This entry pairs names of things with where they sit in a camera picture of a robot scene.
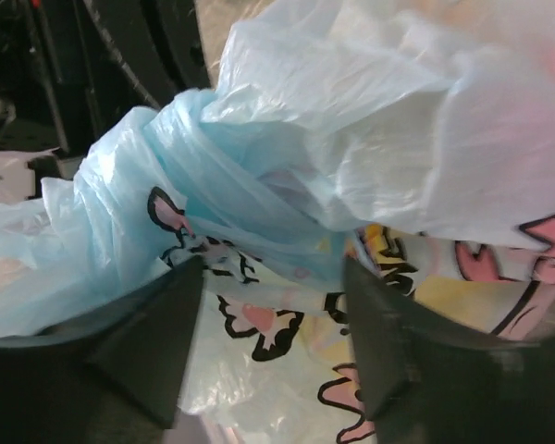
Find light blue plastic bag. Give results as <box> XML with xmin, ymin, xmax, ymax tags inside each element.
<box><xmin>0</xmin><ymin>1</ymin><xmax>555</xmax><ymax>443</ymax></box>

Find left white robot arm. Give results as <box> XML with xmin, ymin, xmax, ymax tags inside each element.
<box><xmin>0</xmin><ymin>0</ymin><xmax>210</xmax><ymax>203</ymax></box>

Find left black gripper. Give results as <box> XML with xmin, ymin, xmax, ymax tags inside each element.
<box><xmin>0</xmin><ymin>0</ymin><xmax>211</xmax><ymax>157</ymax></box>

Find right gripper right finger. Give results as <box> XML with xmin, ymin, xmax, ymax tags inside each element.
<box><xmin>343</xmin><ymin>258</ymin><xmax>555</xmax><ymax>443</ymax></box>

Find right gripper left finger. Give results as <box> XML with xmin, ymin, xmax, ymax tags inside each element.
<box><xmin>0</xmin><ymin>257</ymin><xmax>204</xmax><ymax>443</ymax></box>

